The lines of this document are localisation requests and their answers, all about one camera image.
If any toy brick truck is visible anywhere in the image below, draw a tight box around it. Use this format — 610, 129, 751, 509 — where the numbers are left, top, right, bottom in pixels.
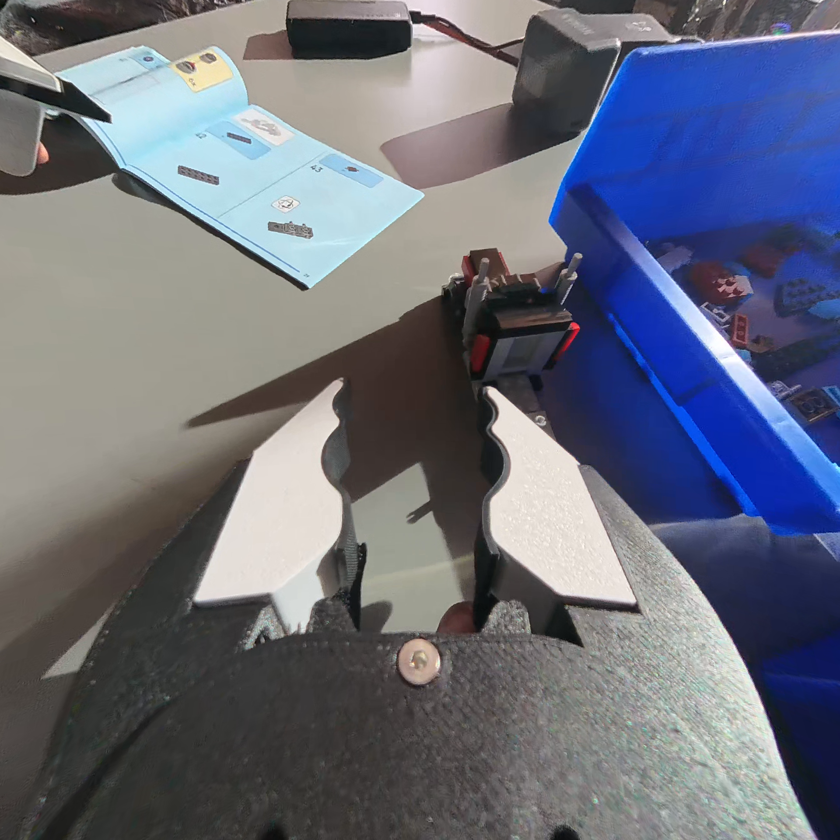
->
441, 248, 581, 427

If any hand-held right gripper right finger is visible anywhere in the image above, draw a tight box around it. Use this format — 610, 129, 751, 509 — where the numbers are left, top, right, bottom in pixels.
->
474, 386, 639, 631

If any black power adapter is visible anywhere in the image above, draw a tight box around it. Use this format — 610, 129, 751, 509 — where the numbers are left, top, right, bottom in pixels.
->
286, 0, 414, 59

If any pile of loose toy bricks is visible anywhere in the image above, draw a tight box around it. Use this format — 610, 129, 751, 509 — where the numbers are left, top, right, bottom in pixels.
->
646, 223, 840, 427

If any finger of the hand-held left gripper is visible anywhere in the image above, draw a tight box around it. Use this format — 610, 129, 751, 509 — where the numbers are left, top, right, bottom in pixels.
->
0, 36, 114, 126
0, 88, 50, 178

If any blue bin with white card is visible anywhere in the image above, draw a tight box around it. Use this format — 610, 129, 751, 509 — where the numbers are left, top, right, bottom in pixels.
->
550, 29, 840, 536

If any dark grey flat box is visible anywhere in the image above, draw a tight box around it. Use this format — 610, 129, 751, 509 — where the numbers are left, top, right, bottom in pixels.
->
564, 5, 683, 47

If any grey electronic device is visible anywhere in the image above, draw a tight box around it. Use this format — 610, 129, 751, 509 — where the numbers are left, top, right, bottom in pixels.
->
512, 10, 621, 135

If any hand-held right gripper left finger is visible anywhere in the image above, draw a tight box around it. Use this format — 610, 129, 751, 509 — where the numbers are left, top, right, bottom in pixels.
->
193, 378, 358, 624

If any black power cable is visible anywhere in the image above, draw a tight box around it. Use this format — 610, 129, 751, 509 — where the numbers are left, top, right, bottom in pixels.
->
410, 12, 526, 67

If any light blue instruction booklet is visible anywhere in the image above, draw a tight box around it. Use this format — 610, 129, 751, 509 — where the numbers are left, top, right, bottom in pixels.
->
58, 45, 426, 290

